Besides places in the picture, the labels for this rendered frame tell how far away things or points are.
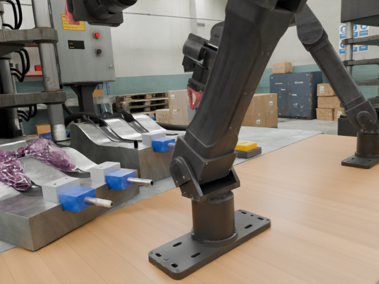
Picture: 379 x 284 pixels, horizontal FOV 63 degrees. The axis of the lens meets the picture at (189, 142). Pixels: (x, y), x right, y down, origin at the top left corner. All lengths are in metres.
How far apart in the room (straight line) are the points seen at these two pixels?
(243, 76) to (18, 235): 0.41
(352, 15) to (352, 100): 3.99
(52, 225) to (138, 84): 7.69
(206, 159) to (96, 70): 1.30
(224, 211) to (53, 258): 0.26
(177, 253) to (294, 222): 0.21
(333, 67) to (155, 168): 0.54
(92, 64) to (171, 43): 7.20
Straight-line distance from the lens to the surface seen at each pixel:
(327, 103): 7.63
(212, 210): 0.43
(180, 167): 0.42
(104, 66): 1.68
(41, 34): 1.42
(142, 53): 8.31
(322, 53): 0.92
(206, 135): 0.40
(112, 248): 0.50
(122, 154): 0.79
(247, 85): 0.37
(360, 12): 4.84
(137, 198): 0.68
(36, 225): 0.53
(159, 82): 8.46
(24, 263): 0.52
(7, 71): 2.08
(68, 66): 1.60
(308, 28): 0.91
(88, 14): 0.67
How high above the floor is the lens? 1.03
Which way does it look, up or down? 11 degrees down
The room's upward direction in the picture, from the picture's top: 4 degrees counter-clockwise
